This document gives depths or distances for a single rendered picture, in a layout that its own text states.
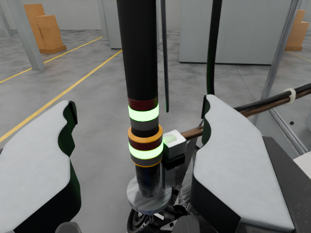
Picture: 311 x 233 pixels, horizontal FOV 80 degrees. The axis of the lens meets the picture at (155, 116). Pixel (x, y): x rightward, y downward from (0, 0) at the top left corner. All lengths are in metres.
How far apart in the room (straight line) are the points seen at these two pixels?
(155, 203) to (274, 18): 5.81
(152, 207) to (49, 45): 8.29
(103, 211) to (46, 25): 7.19
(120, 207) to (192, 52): 4.71
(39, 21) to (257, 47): 7.15
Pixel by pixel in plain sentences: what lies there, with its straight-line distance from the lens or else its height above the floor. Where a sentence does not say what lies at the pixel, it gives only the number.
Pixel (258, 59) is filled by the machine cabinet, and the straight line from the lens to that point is 6.11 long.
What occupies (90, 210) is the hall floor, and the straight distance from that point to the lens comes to 2.10.
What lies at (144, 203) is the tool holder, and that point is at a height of 1.46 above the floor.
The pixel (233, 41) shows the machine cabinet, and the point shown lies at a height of 0.65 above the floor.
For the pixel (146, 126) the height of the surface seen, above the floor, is 1.59.
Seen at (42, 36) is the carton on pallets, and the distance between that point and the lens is 8.55.
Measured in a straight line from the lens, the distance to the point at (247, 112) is 0.35.
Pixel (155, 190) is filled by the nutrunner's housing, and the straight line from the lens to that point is 0.29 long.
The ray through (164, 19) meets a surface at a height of 1.70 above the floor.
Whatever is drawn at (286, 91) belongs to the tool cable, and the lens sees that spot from 0.43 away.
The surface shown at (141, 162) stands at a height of 1.54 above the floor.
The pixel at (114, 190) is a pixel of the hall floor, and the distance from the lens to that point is 2.17.
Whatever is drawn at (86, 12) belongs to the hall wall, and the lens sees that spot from 13.93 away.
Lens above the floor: 1.72
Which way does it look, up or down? 33 degrees down
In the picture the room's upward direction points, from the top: 2 degrees counter-clockwise
